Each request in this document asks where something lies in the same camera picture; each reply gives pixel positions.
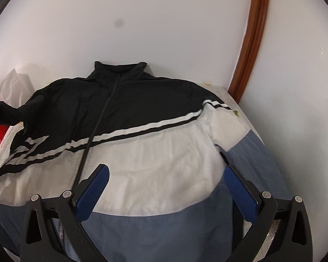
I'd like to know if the white Miniso paper bag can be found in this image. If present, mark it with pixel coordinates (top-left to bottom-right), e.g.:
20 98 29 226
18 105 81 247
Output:
0 69 35 108

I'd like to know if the fruit print tablecloth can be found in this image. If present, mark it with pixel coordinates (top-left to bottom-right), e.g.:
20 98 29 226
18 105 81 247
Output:
0 83 280 262

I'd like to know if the black white blue jacket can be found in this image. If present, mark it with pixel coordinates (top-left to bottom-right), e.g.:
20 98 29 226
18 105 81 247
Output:
0 60 293 262

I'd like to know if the brown wooden door frame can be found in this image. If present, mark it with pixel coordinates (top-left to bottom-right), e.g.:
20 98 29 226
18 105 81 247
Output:
227 0 270 103

